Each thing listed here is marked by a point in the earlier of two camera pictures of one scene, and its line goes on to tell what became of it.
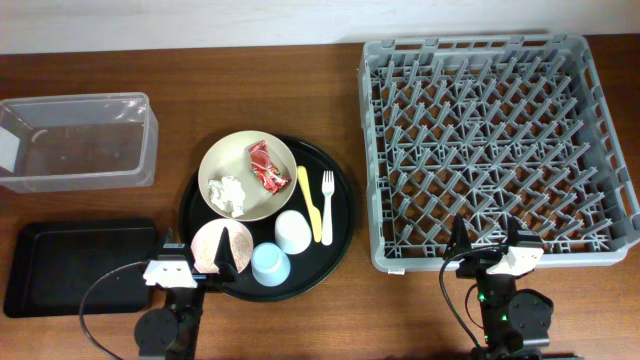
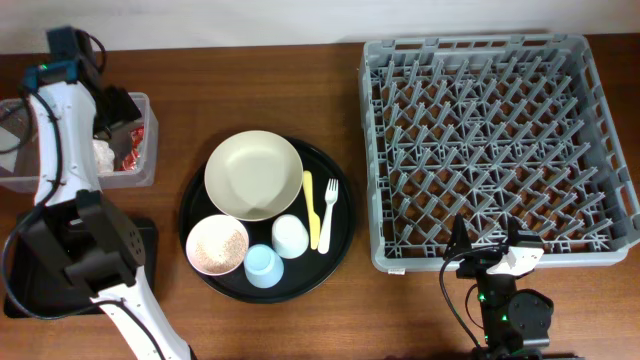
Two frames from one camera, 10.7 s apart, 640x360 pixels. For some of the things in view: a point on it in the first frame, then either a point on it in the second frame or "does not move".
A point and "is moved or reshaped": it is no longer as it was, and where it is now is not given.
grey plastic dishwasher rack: [488, 127] does not move
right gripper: [479, 261] does not move
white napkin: [227, 193] -> [104, 157]
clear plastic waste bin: [78, 142] does not move
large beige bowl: [246, 176] is moved or reshaped
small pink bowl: [206, 242] does not move
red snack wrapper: [263, 168] -> [136, 135]
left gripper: [224, 261] -> [128, 108]
